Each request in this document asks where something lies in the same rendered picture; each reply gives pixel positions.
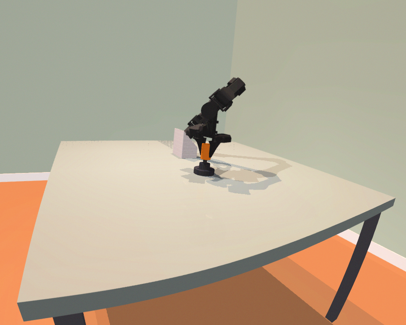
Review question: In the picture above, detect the orange knob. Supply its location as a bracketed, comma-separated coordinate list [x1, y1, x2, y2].
[201, 143, 210, 160]

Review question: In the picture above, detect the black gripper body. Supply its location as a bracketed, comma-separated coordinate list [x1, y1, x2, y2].
[186, 117, 231, 143]

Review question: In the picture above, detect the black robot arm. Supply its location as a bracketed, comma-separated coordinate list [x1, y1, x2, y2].
[184, 77, 246, 139]

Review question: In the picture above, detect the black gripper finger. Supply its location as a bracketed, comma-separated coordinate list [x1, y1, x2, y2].
[192, 137, 206, 155]
[209, 141, 221, 158]

